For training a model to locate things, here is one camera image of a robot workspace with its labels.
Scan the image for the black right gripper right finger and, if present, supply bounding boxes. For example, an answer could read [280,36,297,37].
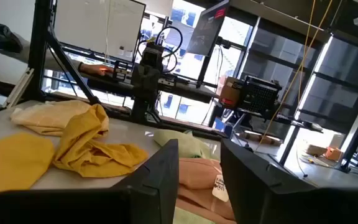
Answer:
[220,139,358,224]

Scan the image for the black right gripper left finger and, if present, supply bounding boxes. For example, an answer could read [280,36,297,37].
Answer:
[0,139,180,224]

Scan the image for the peach pink towel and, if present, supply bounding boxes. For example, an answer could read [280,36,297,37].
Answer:
[175,157,237,224]

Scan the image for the light green towel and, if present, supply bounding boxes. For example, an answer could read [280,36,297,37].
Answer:
[153,129,213,159]
[172,206,216,224]

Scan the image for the mustard yellow towel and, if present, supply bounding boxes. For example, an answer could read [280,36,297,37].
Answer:
[0,133,56,200]
[52,104,149,179]

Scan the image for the pale beige towel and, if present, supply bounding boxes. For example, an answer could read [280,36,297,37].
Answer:
[10,100,110,137]

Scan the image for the flat cardboard box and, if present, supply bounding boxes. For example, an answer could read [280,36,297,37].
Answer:
[305,144,328,157]

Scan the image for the small orange box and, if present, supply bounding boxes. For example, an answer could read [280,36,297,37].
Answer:
[324,146,344,162]

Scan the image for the black perforated computer case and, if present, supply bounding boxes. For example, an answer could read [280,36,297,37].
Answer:
[239,75,283,115]

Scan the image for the brown cardboard box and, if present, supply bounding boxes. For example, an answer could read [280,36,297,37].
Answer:
[218,76,246,109]

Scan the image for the person's hand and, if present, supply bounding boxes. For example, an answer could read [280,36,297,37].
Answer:
[78,63,114,77]

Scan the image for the computer monitor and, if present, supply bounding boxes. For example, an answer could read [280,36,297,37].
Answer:
[186,0,231,57]

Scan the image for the white board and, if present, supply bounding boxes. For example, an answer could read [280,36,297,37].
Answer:
[53,0,147,62]

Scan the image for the black cylinder post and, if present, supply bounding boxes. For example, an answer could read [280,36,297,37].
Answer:
[339,121,358,172]

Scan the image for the yellow cable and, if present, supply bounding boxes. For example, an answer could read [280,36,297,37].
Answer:
[255,0,334,147]

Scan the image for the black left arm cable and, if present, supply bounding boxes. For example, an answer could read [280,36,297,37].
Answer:
[136,26,184,74]

